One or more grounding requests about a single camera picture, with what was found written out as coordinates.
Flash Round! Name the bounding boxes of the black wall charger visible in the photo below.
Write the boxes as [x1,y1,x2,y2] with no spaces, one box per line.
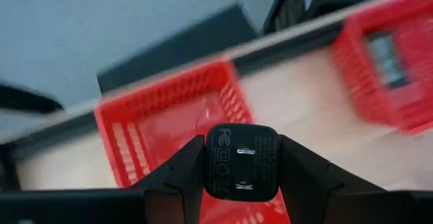
[204,122,281,203]

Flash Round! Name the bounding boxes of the black wheeled base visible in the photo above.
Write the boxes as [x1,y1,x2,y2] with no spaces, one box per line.
[0,81,64,114]

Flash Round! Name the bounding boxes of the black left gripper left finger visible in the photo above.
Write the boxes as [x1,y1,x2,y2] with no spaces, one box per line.
[130,134,207,224]

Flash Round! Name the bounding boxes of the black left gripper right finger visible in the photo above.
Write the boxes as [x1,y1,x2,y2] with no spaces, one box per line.
[278,134,346,224]

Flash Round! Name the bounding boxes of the red plastic basket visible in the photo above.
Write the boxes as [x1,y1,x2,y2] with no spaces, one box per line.
[331,0,433,135]
[93,58,292,224]

